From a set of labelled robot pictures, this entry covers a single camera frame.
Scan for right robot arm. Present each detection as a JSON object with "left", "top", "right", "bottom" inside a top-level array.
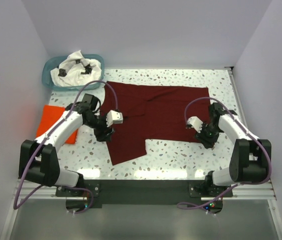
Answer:
[{"left": 186, "top": 102, "right": 272, "bottom": 197}]

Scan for dark red t-shirt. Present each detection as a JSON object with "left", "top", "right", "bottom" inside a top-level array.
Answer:
[{"left": 101, "top": 82, "right": 210, "bottom": 165}]

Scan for teal plastic basket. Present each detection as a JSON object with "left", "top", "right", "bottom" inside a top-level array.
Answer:
[{"left": 41, "top": 54, "right": 105, "bottom": 92}]

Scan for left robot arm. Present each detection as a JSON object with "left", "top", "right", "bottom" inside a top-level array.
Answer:
[{"left": 18, "top": 93, "right": 123, "bottom": 190}]

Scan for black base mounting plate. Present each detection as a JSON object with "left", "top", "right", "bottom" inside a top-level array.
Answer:
[{"left": 55, "top": 179, "right": 233, "bottom": 213}]

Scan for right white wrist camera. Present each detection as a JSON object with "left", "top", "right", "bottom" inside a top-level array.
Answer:
[{"left": 186, "top": 116, "right": 203, "bottom": 133}]

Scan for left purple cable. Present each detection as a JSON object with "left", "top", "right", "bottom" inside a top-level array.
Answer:
[{"left": 13, "top": 80, "right": 121, "bottom": 215}]

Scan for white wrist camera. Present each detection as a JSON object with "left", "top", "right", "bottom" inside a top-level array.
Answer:
[
  {"left": 186, "top": 116, "right": 203, "bottom": 133},
  {"left": 106, "top": 110, "right": 124, "bottom": 127}
]

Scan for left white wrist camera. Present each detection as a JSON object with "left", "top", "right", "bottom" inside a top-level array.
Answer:
[{"left": 106, "top": 110, "right": 124, "bottom": 127}]

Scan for folded orange t-shirt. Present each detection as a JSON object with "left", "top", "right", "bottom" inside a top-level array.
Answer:
[{"left": 34, "top": 105, "right": 83, "bottom": 148}]

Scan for white t-shirt with black print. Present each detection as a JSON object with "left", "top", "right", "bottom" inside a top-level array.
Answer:
[{"left": 50, "top": 50, "right": 102, "bottom": 88}]

